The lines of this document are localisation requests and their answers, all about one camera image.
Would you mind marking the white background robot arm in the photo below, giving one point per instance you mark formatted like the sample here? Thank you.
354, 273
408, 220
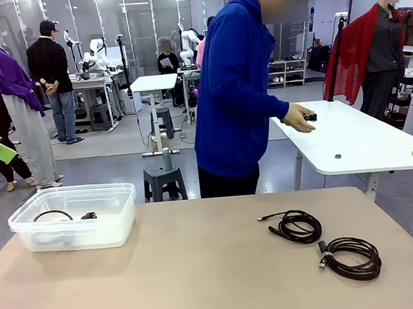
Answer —
95, 56
187, 45

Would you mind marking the person's right forearm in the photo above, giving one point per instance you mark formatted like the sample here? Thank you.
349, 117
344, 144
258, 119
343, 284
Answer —
259, 103

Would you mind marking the person's right hand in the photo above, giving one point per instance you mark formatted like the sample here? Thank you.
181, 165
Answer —
296, 118

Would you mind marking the man in black jacket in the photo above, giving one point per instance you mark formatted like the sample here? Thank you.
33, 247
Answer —
49, 63

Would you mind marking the mannequin in grey shirt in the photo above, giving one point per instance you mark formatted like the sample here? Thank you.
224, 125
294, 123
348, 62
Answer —
384, 47

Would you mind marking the grey plastic stool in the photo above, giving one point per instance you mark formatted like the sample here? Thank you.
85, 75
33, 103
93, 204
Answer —
162, 122
100, 116
164, 183

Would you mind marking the clear plastic storage container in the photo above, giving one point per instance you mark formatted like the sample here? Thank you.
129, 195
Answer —
73, 233

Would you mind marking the grey background workbench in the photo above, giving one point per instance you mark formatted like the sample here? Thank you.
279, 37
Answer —
90, 83

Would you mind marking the red shawl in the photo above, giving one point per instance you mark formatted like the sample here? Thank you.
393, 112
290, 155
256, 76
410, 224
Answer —
349, 54

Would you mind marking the black tripod pole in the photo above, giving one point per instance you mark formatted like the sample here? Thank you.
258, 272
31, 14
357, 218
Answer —
340, 36

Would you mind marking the black bags pile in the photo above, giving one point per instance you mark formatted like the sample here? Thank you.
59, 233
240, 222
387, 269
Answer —
318, 58

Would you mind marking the wooden shoe rack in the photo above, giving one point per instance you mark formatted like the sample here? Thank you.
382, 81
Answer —
287, 73

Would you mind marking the green bottle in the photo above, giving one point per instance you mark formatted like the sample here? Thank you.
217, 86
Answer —
167, 159

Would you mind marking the white background desk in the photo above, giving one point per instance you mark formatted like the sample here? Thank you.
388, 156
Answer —
154, 81

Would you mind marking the seated person in black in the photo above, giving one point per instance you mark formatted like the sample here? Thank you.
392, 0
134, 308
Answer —
168, 62

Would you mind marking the person in blue hoodie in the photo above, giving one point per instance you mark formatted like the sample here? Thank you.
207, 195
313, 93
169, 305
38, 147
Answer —
230, 88

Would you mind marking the person in pink top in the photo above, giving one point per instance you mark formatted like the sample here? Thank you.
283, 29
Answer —
201, 51

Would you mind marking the black camera stand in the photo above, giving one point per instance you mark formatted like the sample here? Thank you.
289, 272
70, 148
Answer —
124, 60

